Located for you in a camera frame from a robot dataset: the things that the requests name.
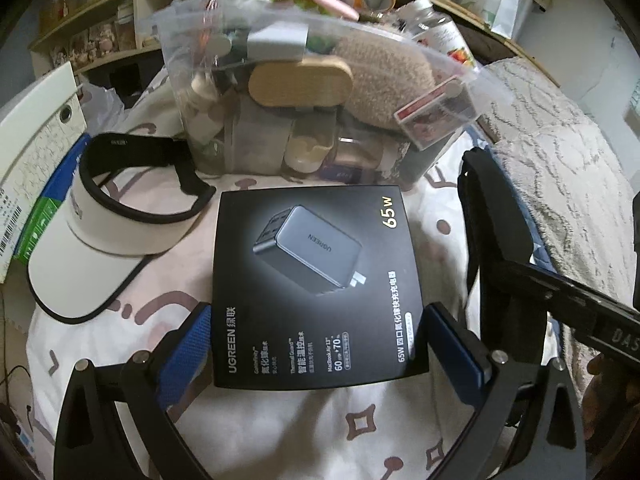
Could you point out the black charger box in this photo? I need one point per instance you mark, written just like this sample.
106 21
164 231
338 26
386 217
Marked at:
320 260

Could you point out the person's right hand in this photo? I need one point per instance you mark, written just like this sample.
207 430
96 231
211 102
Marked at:
607 395

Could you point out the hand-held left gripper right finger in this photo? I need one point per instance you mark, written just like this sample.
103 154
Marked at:
450 355

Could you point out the small grey box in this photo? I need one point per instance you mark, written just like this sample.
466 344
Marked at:
275 42

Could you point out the beige jar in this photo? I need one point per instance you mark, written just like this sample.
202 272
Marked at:
307 152

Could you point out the fruit label bottle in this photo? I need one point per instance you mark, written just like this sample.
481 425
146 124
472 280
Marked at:
450 40

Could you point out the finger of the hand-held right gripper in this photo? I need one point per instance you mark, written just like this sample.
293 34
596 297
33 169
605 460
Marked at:
545 287

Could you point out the brown plush toy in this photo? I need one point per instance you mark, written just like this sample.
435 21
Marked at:
385 75

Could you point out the white plastic bag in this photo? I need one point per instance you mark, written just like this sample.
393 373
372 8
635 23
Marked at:
102 105

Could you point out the clear plastic storage bin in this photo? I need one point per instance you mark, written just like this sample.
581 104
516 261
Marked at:
200 60

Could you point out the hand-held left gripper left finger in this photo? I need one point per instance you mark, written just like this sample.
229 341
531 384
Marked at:
192 350

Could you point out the wooden lid case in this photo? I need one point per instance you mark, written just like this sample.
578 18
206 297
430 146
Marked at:
300 82

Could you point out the green and blue box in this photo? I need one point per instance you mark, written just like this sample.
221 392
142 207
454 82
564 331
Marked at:
45 215

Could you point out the white visor hat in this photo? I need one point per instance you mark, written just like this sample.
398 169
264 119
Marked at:
85 240

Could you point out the wooden shelf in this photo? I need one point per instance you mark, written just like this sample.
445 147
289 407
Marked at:
120 55

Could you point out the printed bedsheet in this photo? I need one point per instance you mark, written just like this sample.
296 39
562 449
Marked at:
300 435

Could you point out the white cardboard box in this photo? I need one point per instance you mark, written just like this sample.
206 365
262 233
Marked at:
35 150

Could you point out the playing card pack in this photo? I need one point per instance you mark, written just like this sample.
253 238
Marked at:
430 115

